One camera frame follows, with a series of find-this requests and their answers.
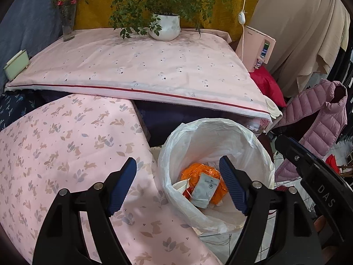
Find green potted plant white pot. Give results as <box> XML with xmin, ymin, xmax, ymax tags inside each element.
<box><xmin>84</xmin><ymin>0</ymin><xmax>234</xmax><ymax>42</ymax></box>

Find pink floral bedsheet upper table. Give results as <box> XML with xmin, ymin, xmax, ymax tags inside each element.
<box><xmin>5</xmin><ymin>28</ymin><xmax>270</xmax><ymax>120</ymax></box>

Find grey sachet pouch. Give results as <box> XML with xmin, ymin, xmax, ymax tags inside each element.
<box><xmin>190</xmin><ymin>173</ymin><xmax>220</xmax><ymax>209</ymax></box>

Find mint green box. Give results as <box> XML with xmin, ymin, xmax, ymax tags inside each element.
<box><xmin>4</xmin><ymin>50</ymin><xmax>29</xmax><ymax>81</ymax></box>

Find beige curtain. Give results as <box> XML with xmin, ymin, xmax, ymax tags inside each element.
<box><xmin>250</xmin><ymin>0</ymin><xmax>350</xmax><ymax>98</ymax></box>

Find pink rabbit tablecloth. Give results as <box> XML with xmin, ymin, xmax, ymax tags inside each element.
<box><xmin>1</xmin><ymin>95</ymin><xmax>219</xmax><ymax>264</ymax></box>

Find pink water dispenser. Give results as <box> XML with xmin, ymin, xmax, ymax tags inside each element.
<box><xmin>236</xmin><ymin>26</ymin><xmax>276</xmax><ymax>72</ymax></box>

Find dark blue floral cloth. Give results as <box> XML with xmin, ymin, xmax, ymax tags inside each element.
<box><xmin>0</xmin><ymin>90</ymin><xmax>40</xmax><ymax>130</ymax></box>

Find red cushion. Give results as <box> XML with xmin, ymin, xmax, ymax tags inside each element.
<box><xmin>250</xmin><ymin>66</ymin><xmax>287</xmax><ymax>108</ymax></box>

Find pink puffer jacket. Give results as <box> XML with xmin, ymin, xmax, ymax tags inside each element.
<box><xmin>274</xmin><ymin>79</ymin><xmax>349</xmax><ymax>183</ymax></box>

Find mustard yellow fabric backdrop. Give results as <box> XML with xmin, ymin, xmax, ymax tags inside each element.
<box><xmin>75</xmin><ymin>0</ymin><xmax>258</xmax><ymax>41</ymax></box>

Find glass vase red flowers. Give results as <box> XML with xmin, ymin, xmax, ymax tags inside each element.
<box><xmin>53</xmin><ymin>0</ymin><xmax>79</xmax><ymax>42</ymax></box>

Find white cable with switch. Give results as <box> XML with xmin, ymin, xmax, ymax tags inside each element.
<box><xmin>237</xmin><ymin>0</ymin><xmax>248</xmax><ymax>64</ymax></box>

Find blue fabric backdrop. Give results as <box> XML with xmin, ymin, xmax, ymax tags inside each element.
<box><xmin>1</xmin><ymin>0</ymin><xmax>62</xmax><ymax>92</ymax></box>

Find red white paper cup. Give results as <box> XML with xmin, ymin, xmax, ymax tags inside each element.
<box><xmin>172</xmin><ymin>179</ymin><xmax>191</xmax><ymax>200</ymax></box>

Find white trash bag bin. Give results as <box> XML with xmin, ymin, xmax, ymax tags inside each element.
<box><xmin>157</xmin><ymin>118</ymin><xmax>275</xmax><ymax>233</ymax></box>

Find orange snack wrapper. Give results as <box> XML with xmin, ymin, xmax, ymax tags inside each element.
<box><xmin>181</xmin><ymin>163</ymin><xmax>228</xmax><ymax>209</ymax></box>

